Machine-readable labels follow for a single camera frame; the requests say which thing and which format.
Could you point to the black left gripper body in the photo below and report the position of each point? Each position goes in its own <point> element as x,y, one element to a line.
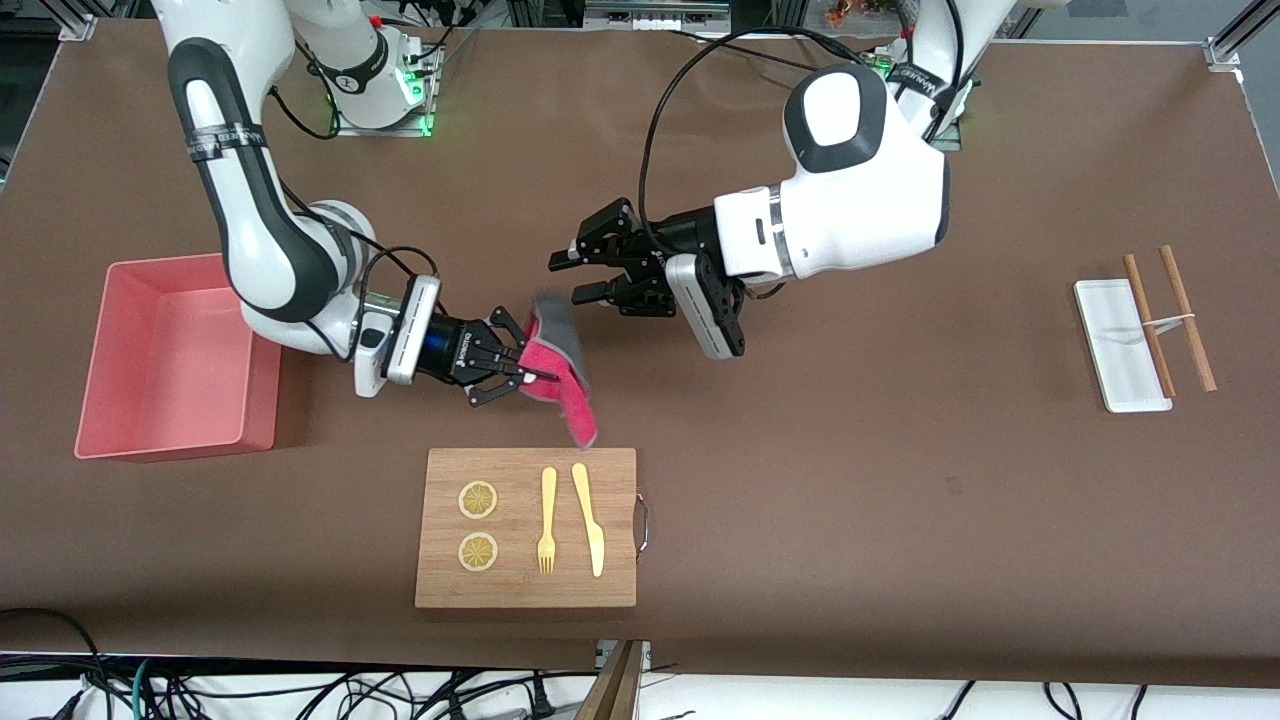
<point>683,234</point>

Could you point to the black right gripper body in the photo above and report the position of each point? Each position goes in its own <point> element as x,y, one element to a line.
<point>452,351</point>

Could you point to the grey and pink microfibre cloth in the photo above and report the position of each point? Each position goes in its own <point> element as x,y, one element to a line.
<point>565,370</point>

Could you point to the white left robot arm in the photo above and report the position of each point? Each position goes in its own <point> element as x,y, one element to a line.
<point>860,200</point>

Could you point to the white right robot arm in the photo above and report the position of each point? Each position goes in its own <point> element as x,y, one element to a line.
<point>270,250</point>

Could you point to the lemon slice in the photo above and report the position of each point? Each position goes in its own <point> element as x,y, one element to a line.
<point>477,500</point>
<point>477,552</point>

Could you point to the yellow plastic fork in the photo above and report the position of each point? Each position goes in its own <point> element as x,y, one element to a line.
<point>548,500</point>

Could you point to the yellow plastic knife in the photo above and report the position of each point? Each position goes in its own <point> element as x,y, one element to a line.
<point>590,520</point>

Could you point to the wooden cutting board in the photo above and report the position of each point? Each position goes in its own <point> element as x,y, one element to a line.
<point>520,590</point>

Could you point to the pink plastic bin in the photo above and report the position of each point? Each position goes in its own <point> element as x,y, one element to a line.
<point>180,400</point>

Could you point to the colourful small object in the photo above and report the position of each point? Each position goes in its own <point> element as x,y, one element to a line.
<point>842,12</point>

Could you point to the black power plug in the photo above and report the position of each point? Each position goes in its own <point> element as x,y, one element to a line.
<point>542,700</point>

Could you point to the wooden plank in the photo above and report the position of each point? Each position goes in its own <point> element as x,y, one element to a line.
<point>610,690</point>

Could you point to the white rectangular rack tray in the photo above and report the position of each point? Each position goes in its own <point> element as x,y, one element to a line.
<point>1110,340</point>

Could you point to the grey metal rail box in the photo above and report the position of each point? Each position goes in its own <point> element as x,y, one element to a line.
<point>650,10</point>

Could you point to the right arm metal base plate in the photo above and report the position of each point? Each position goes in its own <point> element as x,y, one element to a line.
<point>350,130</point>

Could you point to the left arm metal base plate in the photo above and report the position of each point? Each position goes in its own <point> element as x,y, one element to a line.
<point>950,140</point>

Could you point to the small metal bracket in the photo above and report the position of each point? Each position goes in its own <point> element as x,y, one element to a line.
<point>645,652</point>

